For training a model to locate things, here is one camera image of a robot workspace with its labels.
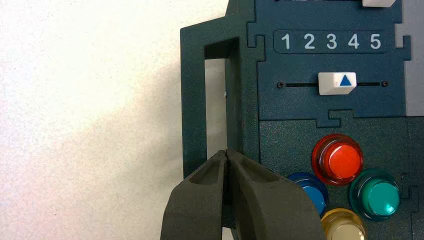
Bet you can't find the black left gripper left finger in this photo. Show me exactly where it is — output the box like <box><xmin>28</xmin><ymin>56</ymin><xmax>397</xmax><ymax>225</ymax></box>
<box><xmin>159</xmin><ymin>149</ymin><xmax>230</xmax><ymax>240</ymax></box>

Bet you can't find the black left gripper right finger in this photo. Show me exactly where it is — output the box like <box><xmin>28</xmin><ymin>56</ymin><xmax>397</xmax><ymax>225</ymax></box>
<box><xmin>226</xmin><ymin>148</ymin><xmax>328</xmax><ymax>240</ymax></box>

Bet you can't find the teal grey task box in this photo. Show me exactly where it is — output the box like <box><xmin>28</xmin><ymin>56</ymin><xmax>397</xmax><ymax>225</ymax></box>
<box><xmin>179</xmin><ymin>0</ymin><xmax>424</xmax><ymax>240</ymax></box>

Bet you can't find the blue round push button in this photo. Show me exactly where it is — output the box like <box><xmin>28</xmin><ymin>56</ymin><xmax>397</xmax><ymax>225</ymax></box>
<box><xmin>287</xmin><ymin>172</ymin><xmax>330</xmax><ymax>219</ymax></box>

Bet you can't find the yellow round push button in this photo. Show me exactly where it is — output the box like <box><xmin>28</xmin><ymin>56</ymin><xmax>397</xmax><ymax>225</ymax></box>
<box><xmin>320</xmin><ymin>207</ymin><xmax>368</xmax><ymax>240</ymax></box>

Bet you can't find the red round push button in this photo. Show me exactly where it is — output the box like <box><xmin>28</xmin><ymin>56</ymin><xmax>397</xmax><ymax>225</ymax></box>
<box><xmin>311</xmin><ymin>133</ymin><xmax>365</xmax><ymax>187</ymax></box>

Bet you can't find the green round push button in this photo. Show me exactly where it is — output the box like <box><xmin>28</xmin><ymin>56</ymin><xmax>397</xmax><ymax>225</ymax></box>
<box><xmin>348</xmin><ymin>168</ymin><xmax>402</xmax><ymax>222</ymax></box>

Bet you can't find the white slider knob blue triangle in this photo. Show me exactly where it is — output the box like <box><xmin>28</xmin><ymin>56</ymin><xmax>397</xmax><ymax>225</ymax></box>
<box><xmin>317</xmin><ymin>71</ymin><xmax>358</xmax><ymax>97</ymax></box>

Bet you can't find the plain white slider knob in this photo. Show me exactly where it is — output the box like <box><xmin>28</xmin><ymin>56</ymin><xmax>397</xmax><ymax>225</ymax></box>
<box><xmin>361</xmin><ymin>0</ymin><xmax>398</xmax><ymax>9</ymax></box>

